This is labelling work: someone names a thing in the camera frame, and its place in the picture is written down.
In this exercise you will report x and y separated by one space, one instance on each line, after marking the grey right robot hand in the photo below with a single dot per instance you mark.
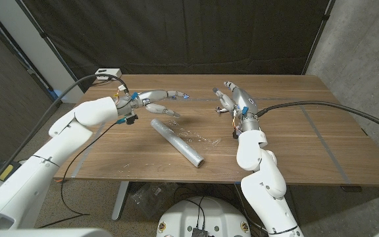
243 98

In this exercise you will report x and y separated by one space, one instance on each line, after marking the white power strip box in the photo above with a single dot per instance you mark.
109 70

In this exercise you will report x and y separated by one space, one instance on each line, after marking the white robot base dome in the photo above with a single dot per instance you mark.
219 214

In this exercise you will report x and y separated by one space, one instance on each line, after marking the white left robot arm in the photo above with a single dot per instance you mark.
87 112

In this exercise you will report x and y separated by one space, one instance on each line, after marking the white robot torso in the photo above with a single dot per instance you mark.
44 233

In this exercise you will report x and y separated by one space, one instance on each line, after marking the black electronics box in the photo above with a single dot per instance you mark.
200 232

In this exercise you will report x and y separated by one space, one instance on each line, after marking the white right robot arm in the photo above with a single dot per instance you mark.
262 184

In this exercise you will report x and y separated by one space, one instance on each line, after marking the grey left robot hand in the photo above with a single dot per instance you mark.
153 96

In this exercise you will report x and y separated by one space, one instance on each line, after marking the clear plastic bag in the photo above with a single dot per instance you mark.
153 197

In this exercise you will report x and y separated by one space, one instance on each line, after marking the black backdrop curtain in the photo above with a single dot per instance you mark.
176 33

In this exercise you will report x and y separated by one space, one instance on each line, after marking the clear plastic film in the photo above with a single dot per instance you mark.
196 135

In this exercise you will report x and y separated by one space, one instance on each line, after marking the black backdrop stand pole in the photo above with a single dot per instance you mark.
319 33
44 37

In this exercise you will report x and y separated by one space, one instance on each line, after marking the plastic wrap roll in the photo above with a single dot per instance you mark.
176 142

